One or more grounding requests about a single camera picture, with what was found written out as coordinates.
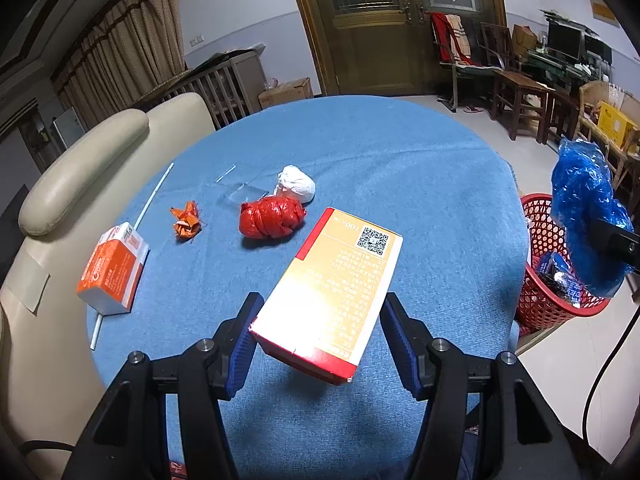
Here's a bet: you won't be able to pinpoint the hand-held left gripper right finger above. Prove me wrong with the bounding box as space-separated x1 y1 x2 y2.
380 292 581 480

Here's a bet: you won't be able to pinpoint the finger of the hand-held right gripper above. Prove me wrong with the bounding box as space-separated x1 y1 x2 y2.
587 219 640 273

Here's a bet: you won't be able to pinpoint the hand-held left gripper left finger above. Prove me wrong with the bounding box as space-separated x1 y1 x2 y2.
61 291 266 480

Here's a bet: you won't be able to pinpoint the blue plastic bag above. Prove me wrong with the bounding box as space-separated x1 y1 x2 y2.
551 136 635 298

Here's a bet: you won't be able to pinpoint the black plastic bag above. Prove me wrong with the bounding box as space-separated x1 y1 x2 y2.
537 252 568 286

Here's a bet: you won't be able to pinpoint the red plastic basket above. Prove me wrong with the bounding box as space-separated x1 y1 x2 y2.
515 192 613 333

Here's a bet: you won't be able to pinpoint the yellow medicine box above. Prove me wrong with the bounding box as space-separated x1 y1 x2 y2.
248 206 404 386

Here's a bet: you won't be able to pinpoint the red plastic bag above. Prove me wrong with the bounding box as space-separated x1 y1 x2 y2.
239 196 307 240

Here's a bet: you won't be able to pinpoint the white plastic bag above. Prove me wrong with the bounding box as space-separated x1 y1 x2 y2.
276 165 317 204

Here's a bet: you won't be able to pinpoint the yellow carton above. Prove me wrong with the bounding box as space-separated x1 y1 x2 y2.
597 101 638 148

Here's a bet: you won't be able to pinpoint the orange crumpled wrapper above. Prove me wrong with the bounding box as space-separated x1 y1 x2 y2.
170 201 203 242

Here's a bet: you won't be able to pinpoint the wicker chair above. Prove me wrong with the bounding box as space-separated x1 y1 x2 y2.
575 80 640 191

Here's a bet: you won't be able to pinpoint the orange and white carton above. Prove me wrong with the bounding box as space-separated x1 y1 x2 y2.
76 223 150 316

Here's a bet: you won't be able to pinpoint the dark wooden stool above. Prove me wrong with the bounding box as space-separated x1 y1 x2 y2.
542 89 581 147

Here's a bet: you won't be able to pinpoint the clear plastic piece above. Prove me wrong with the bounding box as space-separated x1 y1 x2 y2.
216 162 271 206

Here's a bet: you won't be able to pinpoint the thin white stick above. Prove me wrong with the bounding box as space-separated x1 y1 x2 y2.
90 162 175 352

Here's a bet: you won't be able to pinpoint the cluttered desk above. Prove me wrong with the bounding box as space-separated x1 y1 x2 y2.
527 47 613 93

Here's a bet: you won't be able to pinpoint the dark wooden chair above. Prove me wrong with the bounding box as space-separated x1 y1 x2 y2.
480 22 557 142

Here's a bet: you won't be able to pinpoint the black computer monitor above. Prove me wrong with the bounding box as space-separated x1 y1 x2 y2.
546 20 583 61

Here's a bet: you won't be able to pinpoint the small cardboard box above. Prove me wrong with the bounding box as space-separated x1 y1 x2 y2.
512 24 538 56

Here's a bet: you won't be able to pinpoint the beige paper patch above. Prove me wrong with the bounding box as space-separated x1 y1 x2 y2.
0 255 51 316

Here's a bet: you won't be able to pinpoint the cream leather sofa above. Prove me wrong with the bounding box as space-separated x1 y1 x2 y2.
0 92 216 480

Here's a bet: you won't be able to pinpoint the black television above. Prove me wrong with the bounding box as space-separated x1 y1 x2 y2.
0 184 30 281

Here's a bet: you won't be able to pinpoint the red striped blanket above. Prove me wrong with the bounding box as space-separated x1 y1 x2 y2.
431 11 473 63

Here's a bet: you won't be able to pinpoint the grey wooden crib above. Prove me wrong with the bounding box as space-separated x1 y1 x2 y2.
145 45 266 131

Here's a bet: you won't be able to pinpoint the white refrigerator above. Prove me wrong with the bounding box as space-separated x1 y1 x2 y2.
52 107 88 151

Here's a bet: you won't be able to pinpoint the dark display cabinet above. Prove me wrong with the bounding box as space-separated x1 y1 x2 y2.
20 107 61 171

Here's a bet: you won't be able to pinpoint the wooden double door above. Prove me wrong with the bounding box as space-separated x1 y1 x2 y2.
282 0 508 98

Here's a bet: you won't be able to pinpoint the beige curtains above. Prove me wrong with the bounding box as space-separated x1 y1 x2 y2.
50 0 188 116

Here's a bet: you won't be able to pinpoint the black cable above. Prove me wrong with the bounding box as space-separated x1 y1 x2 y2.
581 305 640 453
17 440 76 461

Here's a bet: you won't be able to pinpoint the metal frame chair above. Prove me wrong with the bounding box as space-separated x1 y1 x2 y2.
430 10 506 111

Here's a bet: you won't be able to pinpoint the wall poster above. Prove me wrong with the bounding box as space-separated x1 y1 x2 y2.
590 0 618 23

